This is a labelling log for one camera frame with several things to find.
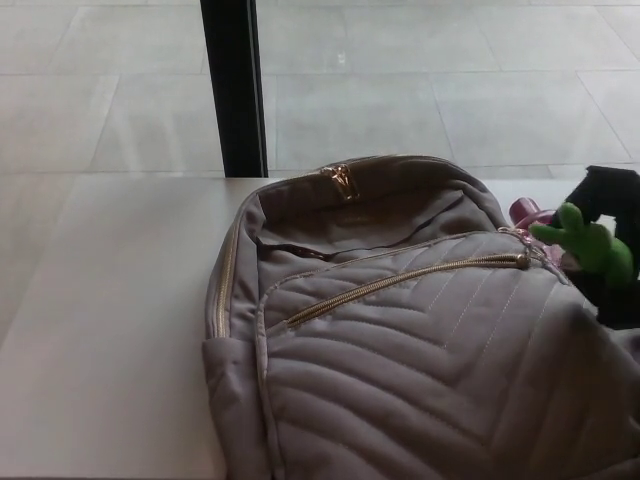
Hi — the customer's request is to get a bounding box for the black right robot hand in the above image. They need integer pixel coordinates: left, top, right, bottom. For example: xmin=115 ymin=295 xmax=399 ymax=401
xmin=560 ymin=164 xmax=640 ymax=331

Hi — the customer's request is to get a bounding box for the green plush keychain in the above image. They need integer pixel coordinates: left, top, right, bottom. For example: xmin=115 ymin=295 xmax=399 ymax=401
xmin=528 ymin=201 xmax=633 ymax=282

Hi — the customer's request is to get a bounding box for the grey quilted backpack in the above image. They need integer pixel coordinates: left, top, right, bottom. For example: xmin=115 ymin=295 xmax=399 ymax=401
xmin=200 ymin=154 xmax=640 ymax=480

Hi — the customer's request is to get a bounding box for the pink transparent water bottle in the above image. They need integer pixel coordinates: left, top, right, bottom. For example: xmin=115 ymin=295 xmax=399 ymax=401
xmin=508 ymin=196 xmax=567 ymax=272

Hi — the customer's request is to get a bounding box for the black vertical post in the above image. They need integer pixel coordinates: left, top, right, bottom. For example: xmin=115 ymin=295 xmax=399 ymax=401
xmin=199 ymin=0 xmax=269 ymax=179

